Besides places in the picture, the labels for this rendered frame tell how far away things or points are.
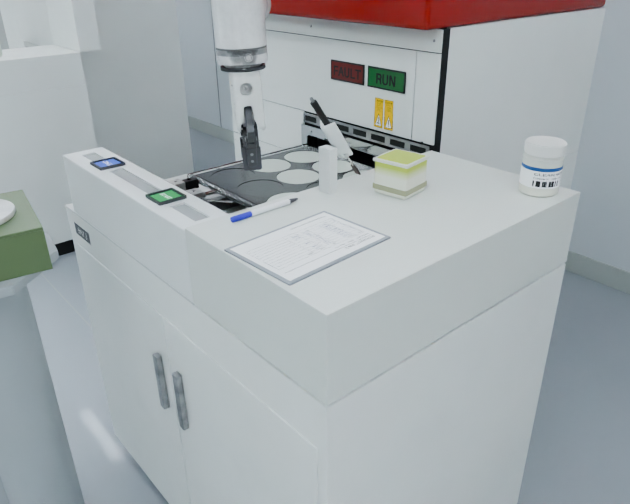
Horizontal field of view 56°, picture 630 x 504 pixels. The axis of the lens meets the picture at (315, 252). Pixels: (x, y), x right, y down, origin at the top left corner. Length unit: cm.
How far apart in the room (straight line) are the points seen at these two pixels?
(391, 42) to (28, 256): 88
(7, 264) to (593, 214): 239
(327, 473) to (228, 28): 69
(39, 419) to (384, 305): 93
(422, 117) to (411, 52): 14
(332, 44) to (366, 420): 96
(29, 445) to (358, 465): 83
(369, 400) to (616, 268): 217
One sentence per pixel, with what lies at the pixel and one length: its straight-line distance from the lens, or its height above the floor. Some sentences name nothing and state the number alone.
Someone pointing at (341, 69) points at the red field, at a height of 110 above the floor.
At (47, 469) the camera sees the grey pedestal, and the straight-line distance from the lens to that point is 160.
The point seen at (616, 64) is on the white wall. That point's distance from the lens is 278.
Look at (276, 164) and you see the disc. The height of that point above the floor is 90.
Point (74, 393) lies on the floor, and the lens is 229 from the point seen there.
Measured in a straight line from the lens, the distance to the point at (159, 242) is 110.
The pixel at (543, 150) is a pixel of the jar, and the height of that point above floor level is 105.
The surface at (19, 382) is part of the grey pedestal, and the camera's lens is 144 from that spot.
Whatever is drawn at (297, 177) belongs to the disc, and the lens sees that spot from 138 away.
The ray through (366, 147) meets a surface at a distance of 150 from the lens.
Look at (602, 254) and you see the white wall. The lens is 297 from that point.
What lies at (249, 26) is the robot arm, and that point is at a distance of 100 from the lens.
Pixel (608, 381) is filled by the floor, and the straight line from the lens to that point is 238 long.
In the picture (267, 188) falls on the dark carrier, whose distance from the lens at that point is 132.
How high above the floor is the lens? 136
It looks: 27 degrees down
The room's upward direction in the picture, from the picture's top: 1 degrees counter-clockwise
